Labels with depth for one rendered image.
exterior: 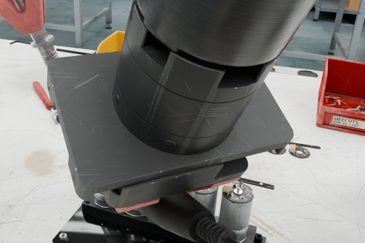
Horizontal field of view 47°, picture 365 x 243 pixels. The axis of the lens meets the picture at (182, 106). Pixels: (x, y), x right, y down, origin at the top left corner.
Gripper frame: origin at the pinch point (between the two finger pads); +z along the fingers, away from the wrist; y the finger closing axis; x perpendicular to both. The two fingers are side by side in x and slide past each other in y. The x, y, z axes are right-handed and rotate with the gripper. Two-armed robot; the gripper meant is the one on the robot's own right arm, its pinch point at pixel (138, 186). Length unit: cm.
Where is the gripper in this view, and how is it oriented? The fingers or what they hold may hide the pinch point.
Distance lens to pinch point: 26.8
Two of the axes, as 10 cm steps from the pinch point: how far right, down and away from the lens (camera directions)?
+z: -2.6, 5.8, 7.7
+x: 3.6, 8.0, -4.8
